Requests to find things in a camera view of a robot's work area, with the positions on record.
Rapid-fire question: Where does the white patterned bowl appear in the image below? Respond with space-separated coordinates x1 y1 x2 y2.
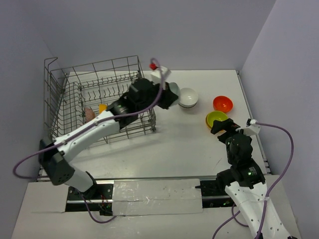
179 88 199 109

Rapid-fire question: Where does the yellow-orange bowl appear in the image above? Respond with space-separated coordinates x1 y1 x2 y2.
99 104 107 114

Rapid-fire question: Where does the pink speckled bowl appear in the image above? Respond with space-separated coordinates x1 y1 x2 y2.
84 108 96 123

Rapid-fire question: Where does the light blue ribbed bowl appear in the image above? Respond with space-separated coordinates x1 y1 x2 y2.
168 82 180 97

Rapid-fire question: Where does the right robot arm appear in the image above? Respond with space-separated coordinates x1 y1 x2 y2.
211 119 293 239

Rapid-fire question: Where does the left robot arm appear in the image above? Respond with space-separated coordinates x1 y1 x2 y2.
38 78 180 199

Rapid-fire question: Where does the lime green bowl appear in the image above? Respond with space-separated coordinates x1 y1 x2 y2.
209 111 228 125

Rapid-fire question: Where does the red-orange bowl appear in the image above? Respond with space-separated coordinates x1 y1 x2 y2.
212 96 233 113

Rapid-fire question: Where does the silver taped cover plate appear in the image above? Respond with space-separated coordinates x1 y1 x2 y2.
112 179 203 216

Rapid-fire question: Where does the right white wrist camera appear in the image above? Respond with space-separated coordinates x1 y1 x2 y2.
236 119 261 136

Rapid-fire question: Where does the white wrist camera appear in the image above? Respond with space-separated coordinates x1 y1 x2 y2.
149 63 171 84
236 119 261 136

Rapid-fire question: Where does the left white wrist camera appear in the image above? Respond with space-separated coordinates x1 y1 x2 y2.
149 63 171 84

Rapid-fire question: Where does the grey wire dish rack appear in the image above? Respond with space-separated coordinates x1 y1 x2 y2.
43 55 144 139

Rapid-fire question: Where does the black mounting rail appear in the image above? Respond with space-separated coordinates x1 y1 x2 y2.
65 178 233 216

